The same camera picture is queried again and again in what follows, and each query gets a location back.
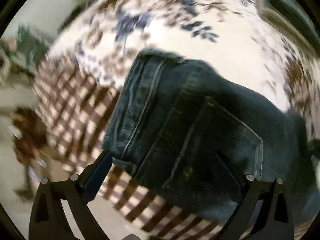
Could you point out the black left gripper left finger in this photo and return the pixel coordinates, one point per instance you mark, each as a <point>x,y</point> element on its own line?
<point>48,219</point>

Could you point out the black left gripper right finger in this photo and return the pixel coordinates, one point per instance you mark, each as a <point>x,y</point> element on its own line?
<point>252,191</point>

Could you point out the dark blue denim jeans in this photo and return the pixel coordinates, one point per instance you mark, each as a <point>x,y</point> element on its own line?
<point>189,135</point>

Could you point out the dark red brown clothes pile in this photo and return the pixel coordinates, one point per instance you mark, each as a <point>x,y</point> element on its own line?
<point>33,134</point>

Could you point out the white shelf with green trays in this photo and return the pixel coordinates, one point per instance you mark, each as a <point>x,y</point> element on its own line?
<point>26,49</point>

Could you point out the floral white brown blanket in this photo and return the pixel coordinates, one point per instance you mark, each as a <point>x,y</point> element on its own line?
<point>81,78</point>

